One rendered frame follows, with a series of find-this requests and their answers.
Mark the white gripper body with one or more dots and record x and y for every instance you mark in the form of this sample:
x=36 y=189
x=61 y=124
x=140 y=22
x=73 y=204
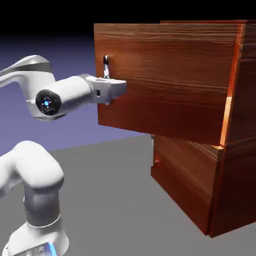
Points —
x=118 y=88

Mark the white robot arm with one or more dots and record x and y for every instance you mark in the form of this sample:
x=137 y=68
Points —
x=40 y=180

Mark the large wooden cabinet door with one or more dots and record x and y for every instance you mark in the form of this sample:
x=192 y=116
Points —
x=170 y=80

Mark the small wooden cabinet door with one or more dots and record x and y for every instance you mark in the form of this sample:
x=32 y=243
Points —
x=186 y=176

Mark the brown wooden cabinet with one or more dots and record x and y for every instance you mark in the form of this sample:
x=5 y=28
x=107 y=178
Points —
x=240 y=180

